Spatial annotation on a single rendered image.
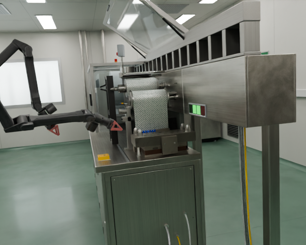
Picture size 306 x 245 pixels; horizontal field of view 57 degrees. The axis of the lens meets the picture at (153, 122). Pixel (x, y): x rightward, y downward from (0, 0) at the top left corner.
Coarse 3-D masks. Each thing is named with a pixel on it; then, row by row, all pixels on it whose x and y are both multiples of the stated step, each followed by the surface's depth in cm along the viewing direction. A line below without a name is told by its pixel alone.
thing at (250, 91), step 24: (168, 72) 214; (192, 72) 168; (216, 72) 139; (240, 72) 118; (264, 72) 117; (288, 72) 120; (192, 96) 172; (216, 96) 141; (240, 96) 119; (264, 96) 118; (288, 96) 121; (216, 120) 144; (240, 120) 121; (264, 120) 119; (288, 120) 122
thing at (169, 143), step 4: (168, 136) 176; (172, 136) 176; (176, 136) 176; (164, 140) 175; (168, 140) 175; (172, 140) 176; (176, 140) 177; (164, 144) 175; (168, 144) 176; (172, 144) 176; (176, 144) 177; (164, 148) 175; (168, 148) 176; (172, 148) 177; (176, 148) 177; (164, 152) 176; (168, 152) 176; (172, 152) 177; (176, 152) 178
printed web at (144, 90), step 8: (128, 80) 213; (136, 80) 214; (144, 80) 216; (152, 80) 217; (128, 88) 211; (136, 88) 213; (144, 88) 214; (152, 88) 216; (136, 96) 190; (144, 96) 191; (152, 96) 192; (160, 96) 194; (136, 104) 190; (144, 104) 191; (152, 104) 193; (160, 104) 194
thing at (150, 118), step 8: (136, 112) 191; (144, 112) 192; (152, 112) 193; (160, 112) 195; (136, 120) 191; (144, 120) 193; (152, 120) 194; (160, 120) 195; (144, 128) 193; (152, 128) 195
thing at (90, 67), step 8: (96, 64) 279; (104, 64) 281; (112, 64) 283; (120, 64) 285; (128, 64) 287; (136, 64) 290; (88, 72) 334; (88, 80) 391; (96, 112) 285; (96, 128) 286
